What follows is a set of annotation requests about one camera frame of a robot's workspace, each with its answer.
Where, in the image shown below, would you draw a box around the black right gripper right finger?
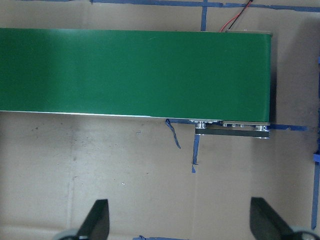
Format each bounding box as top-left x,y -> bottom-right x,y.
249,197 -> 294,240

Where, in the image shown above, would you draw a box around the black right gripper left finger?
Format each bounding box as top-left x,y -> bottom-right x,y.
75,199 -> 110,240

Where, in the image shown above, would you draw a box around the green conveyor belt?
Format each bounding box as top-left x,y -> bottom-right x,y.
0,28 -> 272,138

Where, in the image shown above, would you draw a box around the red black wire pair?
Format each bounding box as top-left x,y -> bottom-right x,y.
219,0 -> 254,33

